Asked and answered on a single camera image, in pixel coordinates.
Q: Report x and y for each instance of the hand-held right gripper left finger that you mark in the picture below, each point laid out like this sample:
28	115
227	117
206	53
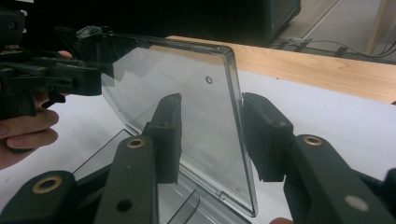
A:
168	140

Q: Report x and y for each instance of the transparent grey plastic box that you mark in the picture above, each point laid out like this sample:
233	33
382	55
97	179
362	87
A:
199	109

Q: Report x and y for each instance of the light wooden post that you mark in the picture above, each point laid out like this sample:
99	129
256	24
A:
378	25

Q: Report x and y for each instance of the dark cabinet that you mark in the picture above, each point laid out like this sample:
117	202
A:
280	18

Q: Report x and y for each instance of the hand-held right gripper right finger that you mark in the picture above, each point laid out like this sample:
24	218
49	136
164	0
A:
267	140

